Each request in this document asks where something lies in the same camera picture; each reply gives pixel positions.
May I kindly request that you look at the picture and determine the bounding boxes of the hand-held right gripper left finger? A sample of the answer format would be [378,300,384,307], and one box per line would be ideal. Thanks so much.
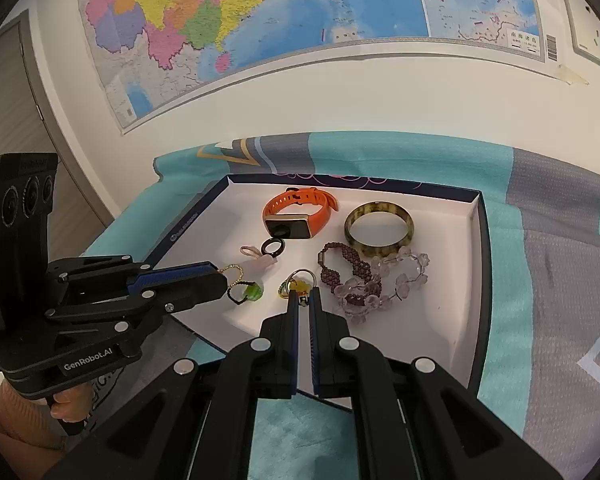
[42,289,301,480]

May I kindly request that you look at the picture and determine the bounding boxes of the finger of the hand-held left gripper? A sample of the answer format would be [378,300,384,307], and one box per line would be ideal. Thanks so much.
[44,274,230,332]
[47,255,222,293]

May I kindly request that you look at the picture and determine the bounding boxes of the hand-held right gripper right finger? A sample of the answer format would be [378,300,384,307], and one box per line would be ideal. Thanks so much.
[307,287,566,480]

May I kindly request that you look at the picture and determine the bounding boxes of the yellow charm with key ring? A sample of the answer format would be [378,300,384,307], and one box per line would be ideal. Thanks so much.
[278,268,315,306]

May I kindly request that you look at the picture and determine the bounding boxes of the green gold ring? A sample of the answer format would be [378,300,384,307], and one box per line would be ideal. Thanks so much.
[217,263,266,306]

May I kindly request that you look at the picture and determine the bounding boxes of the pink charm with loop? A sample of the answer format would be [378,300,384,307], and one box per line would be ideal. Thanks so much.
[239,244,281,274]

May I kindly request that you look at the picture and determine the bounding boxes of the clear crystal bead bracelet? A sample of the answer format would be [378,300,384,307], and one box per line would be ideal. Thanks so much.
[332,247,431,324]

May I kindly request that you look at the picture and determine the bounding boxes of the white tray with dark rim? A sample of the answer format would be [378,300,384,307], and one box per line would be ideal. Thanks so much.
[142,173,492,397]

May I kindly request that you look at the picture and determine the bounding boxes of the person's left forearm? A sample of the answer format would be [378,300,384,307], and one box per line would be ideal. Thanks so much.
[0,381,67,454]

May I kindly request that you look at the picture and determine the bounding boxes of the person's left hand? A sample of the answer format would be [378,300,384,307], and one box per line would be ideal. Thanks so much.
[49,386,97,424]

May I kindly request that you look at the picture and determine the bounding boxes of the tortoiseshell bangle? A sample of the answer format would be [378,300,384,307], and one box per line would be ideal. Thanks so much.
[343,200,414,257]

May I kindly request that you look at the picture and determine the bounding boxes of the orange smart band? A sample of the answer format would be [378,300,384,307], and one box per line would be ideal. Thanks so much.
[261,185,340,241]

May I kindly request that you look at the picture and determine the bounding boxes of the teal and grey printed blanket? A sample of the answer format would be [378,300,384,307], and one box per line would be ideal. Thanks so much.
[87,131,600,480]

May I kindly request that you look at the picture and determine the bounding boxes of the strip of beige tape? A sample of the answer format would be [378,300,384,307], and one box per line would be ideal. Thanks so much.
[554,62,591,86]

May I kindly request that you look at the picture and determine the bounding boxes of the purple beaded bracelet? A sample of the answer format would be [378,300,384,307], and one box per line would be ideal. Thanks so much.
[317,241,384,311]

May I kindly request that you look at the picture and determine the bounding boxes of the colourful wall map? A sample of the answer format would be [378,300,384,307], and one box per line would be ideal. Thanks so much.
[77,0,562,136]

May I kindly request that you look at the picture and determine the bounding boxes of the white wall outlet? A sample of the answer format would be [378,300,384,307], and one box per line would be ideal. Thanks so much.
[559,0,600,79]

